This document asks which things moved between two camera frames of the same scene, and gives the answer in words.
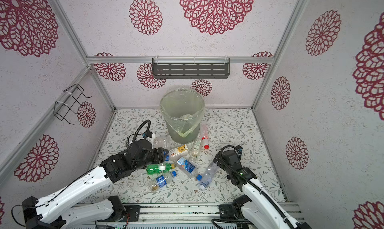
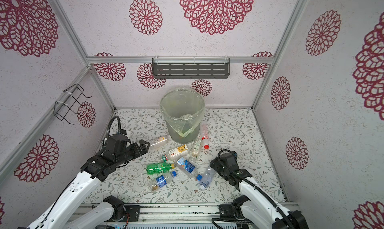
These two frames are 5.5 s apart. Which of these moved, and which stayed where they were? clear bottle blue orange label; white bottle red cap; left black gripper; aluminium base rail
Moved: left black gripper
Stayed: white bottle red cap; aluminium base rail; clear bottle blue orange label
